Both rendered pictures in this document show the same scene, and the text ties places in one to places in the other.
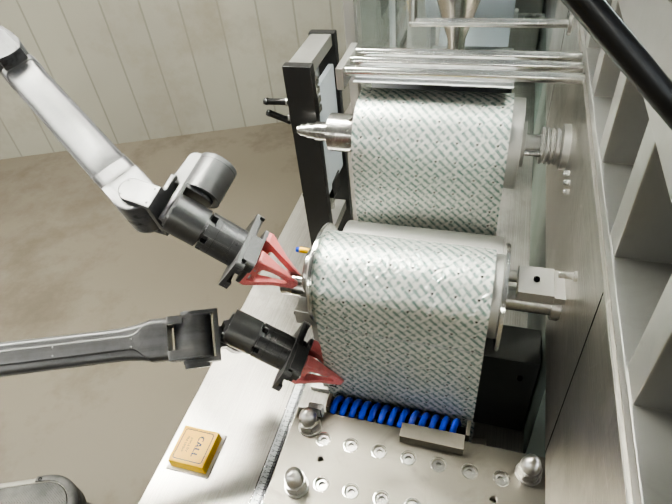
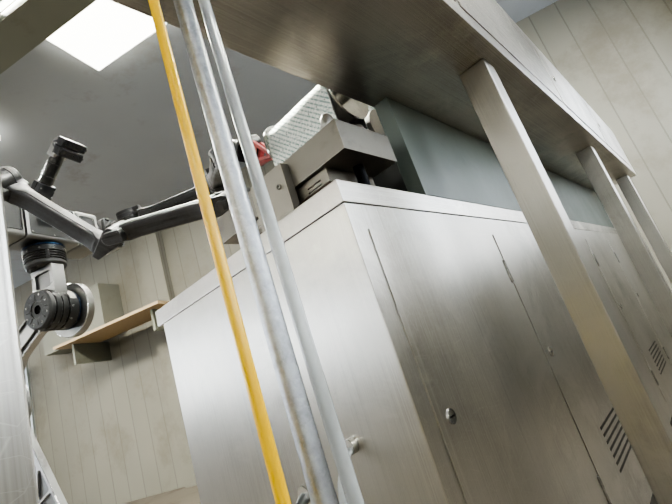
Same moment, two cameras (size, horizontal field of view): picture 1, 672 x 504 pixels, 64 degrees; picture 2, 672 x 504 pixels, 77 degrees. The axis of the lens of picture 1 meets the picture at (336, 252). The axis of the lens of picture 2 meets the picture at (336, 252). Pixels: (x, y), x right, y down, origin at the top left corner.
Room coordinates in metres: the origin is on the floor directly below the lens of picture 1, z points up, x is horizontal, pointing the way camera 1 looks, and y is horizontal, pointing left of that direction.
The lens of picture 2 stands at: (-0.45, -0.37, 0.63)
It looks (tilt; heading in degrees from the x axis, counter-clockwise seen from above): 15 degrees up; 19
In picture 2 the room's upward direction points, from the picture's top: 18 degrees counter-clockwise
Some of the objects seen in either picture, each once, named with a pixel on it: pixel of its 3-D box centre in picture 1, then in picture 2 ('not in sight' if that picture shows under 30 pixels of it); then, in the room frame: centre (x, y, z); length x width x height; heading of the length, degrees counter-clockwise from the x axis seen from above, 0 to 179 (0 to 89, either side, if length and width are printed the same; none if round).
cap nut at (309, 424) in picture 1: (308, 418); not in sight; (0.45, 0.08, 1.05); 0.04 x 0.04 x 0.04
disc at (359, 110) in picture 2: (501, 296); (347, 92); (0.48, -0.22, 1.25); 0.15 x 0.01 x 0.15; 159
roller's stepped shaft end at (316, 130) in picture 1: (314, 130); not in sight; (0.83, 0.01, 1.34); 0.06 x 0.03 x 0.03; 69
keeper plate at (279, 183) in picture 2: not in sight; (274, 201); (0.25, -0.05, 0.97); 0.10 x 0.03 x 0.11; 69
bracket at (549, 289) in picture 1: (541, 283); not in sight; (0.46, -0.26, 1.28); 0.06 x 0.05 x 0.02; 69
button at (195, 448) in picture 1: (195, 449); not in sight; (0.50, 0.30, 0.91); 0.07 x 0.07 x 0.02; 69
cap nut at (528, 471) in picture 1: (530, 466); not in sight; (0.33, -0.23, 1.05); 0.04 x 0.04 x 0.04
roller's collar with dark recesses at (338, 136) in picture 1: (347, 132); not in sight; (0.81, -0.04, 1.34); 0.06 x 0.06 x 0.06; 69
